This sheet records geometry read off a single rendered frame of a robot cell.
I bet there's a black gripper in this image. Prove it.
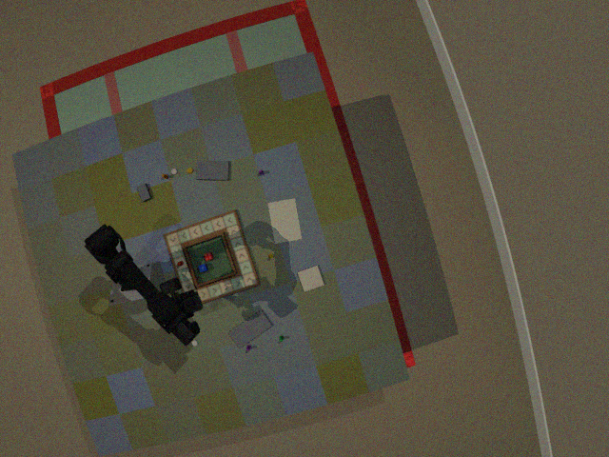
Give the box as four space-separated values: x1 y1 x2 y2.
160 277 200 331

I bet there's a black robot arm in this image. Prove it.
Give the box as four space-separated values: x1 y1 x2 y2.
85 224 203 346

